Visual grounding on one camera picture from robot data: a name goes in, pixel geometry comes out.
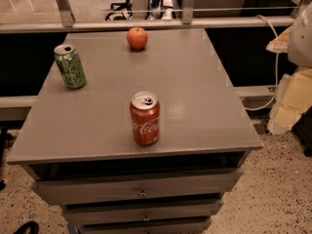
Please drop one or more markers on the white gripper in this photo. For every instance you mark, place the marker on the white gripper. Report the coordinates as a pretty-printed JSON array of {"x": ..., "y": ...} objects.
[{"x": 301, "y": 42}]

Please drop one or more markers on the red coke can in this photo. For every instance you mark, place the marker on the red coke can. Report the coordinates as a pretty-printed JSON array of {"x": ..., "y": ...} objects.
[{"x": 145, "y": 114}]

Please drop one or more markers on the middle grey drawer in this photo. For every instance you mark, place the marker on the middle grey drawer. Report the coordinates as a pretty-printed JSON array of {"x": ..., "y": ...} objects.
[{"x": 143, "y": 212}]

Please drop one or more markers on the metal window railing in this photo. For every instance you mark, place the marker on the metal window railing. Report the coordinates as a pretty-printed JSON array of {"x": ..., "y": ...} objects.
[{"x": 19, "y": 16}]

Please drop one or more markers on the grey drawer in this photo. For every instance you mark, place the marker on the grey drawer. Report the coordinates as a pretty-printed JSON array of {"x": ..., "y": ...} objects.
[
  {"x": 164, "y": 226},
  {"x": 143, "y": 212},
  {"x": 114, "y": 189}
]

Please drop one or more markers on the top grey drawer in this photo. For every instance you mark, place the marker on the top grey drawer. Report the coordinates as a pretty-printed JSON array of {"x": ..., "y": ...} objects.
[{"x": 114, "y": 189}]

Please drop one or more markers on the red apple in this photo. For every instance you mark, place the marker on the red apple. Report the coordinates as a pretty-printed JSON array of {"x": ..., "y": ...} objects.
[{"x": 137, "y": 38}]

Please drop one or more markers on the bottom grey drawer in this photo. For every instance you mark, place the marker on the bottom grey drawer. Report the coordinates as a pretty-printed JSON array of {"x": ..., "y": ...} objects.
[{"x": 164, "y": 226}]

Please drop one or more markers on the green soda can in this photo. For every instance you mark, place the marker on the green soda can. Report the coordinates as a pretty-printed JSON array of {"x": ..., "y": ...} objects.
[{"x": 70, "y": 66}]

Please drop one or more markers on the black object on floor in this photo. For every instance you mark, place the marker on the black object on floor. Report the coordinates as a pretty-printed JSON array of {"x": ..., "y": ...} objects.
[{"x": 30, "y": 227}]

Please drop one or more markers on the black office chair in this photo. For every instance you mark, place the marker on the black office chair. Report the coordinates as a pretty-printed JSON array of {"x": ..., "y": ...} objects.
[{"x": 121, "y": 9}]

